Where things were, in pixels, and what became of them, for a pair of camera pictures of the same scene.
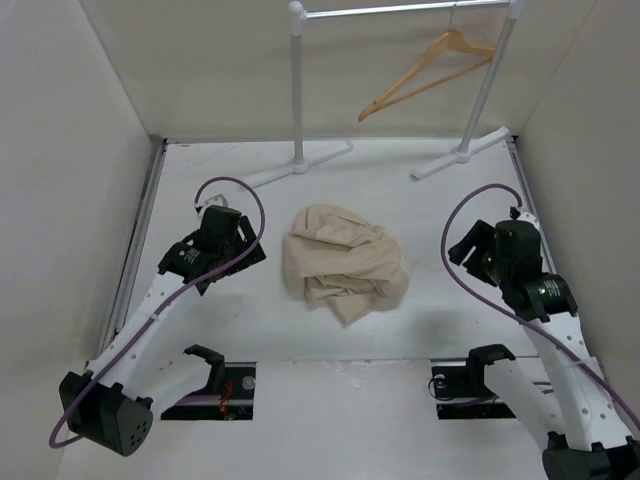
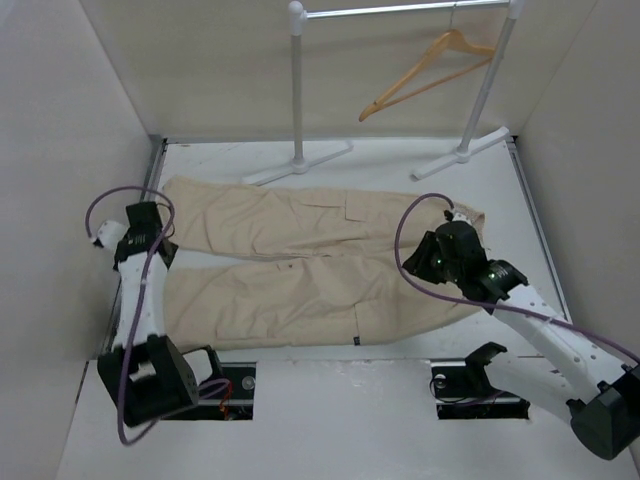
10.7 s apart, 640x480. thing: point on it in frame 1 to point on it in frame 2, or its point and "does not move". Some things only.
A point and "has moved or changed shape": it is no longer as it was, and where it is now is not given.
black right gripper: (482, 235) to (418, 263)
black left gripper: (244, 245) to (174, 250)
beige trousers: (339, 258) has moved or changed shape
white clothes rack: (298, 18) does not move
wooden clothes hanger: (452, 39) does not move
